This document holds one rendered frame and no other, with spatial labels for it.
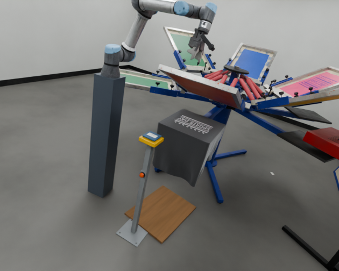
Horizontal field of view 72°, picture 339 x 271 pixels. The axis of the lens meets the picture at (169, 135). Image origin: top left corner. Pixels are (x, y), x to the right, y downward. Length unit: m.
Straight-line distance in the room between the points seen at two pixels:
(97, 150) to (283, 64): 4.96
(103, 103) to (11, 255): 1.28
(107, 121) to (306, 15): 5.10
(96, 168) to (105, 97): 0.72
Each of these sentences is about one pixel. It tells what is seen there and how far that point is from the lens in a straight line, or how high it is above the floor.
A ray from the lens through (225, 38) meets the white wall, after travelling 6.38.
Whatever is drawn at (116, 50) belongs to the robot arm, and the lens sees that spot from 1.89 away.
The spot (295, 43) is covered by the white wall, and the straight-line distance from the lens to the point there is 6.18.
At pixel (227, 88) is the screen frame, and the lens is 1.58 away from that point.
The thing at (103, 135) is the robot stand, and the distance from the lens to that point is 2.09.
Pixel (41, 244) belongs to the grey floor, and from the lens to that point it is 2.18.
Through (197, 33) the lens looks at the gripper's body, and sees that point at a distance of 1.57.
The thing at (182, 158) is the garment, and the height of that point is 0.73.
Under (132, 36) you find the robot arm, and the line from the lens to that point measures 1.93.
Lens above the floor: 1.71
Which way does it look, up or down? 27 degrees down
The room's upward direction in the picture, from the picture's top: 13 degrees clockwise
